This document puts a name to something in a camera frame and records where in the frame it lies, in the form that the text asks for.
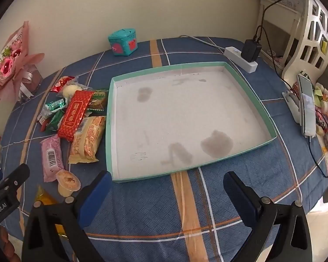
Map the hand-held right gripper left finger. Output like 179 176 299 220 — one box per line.
21 170 113 262

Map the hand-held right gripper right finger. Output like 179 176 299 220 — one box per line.
223 171 312 262

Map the jelly cup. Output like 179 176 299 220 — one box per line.
56 170 81 197

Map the yellow transparent snack packet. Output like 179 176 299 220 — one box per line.
33 185 61 206

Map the pink snack packet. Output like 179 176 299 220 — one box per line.
40 135 65 182

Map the orange and cream snack packet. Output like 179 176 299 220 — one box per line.
68 116 107 164

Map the small red snack packet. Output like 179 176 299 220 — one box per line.
37 115 51 133

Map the dark green snack packet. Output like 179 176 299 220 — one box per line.
45 110 65 133

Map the green and silver snack packet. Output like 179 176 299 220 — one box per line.
40 98 69 116

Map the long red snack packet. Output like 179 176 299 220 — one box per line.
57 90 94 142

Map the green cracker packet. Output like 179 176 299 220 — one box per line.
86 89 109 115

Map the clear packet with white pastry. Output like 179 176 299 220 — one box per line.
57 83 88 99

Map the teal shallow cardboard tray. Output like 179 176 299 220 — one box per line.
106 62 277 184

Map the red heart-print snack packet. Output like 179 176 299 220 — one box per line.
50 76 75 93

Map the person's left hand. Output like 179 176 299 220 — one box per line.
0 225 21 262

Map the blue plaid cloth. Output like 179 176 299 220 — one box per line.
0 36 328 262

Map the clear box with pink filling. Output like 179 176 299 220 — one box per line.
18 63 43 99

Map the white phone stand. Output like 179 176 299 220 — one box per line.
282 89 304 124

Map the smartphone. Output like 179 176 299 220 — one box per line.
297 74 317 137

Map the pink flower bouquet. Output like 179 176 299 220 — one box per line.
0 20 44 104

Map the pile of colourful small packets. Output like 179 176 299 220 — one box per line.
313 82 328 170

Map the white power strip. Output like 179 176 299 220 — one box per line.
225 46 258 74

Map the black charger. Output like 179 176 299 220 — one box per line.
241 39 263 63

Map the teal toy chest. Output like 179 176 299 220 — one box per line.
108 28 138 56

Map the white lattice furniture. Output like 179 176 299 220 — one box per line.
260 0 328 81

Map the black phone cable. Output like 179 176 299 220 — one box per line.
262 27 328 178

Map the white power cable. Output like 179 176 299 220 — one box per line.
178 35 227 52

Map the black charger cable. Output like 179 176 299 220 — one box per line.
253 0 311 43

